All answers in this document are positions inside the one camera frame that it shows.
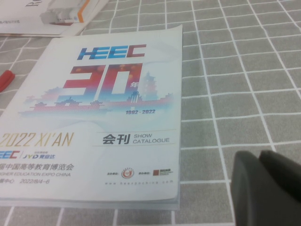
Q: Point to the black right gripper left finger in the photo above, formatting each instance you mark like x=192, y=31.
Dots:
x=254, y=200

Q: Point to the white HEEC show catalogue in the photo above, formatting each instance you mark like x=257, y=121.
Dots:
x=94, y=117

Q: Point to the white booklet under ROS book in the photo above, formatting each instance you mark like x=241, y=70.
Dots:
x=70, y=29

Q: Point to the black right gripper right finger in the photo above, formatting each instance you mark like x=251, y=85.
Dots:
x=284, y=171

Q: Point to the red marker pen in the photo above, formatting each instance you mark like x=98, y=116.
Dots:
x=5, y=78

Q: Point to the white orange ROS book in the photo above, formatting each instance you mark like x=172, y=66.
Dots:
x=35, y=11

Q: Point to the grey checkered tablecloth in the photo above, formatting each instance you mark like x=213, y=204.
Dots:
x=235, y=70

